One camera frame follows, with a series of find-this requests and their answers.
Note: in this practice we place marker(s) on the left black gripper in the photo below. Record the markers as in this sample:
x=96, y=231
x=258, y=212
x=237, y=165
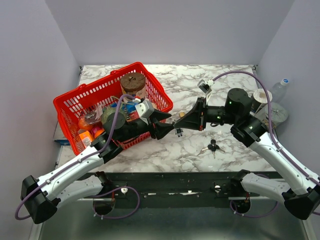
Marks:
x=161, y=130

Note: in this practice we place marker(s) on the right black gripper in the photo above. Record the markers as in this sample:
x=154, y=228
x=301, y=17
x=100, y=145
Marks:
x=194, y=120

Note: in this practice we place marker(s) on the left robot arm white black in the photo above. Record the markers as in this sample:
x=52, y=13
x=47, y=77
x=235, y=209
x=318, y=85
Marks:
x=43, y=196

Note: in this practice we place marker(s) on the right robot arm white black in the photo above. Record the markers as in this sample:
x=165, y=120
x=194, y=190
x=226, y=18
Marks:
x=300, y=193

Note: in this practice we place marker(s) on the black-headed key bunch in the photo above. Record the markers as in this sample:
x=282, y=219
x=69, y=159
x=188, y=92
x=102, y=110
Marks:
x=212, y=147

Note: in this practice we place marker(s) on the brown-lid ice cream cup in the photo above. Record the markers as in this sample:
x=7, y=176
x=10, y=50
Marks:
x=134, y=83

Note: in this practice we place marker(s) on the green netted melon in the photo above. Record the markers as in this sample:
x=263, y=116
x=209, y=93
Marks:
x=109, y=113

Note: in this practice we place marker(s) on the orange snack box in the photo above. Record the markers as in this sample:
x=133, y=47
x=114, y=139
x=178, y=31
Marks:
x=86, y=138

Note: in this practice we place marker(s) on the orange fruit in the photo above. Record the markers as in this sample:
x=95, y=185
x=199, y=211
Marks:
x=84, y=125

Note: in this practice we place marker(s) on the grey-wrapped toilet paper roll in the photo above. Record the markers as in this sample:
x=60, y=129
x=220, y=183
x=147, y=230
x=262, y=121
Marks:
x=278, y=115

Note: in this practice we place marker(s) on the clear plastic water bottle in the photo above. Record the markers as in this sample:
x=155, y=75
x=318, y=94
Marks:
x=279, y=90

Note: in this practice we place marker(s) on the red plastic shopping basket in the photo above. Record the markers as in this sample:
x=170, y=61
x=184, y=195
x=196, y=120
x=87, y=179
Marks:
x=82, y=111

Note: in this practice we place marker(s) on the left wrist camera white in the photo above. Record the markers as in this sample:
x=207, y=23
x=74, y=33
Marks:
x=144, y=109

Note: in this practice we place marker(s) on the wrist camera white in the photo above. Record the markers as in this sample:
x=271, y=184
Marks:
x=144, y=109
x=206, y=87

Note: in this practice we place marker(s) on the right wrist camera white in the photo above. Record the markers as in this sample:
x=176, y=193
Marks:
x=206, y=87

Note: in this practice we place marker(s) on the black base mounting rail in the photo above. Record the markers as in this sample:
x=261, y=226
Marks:
x=162, y=190

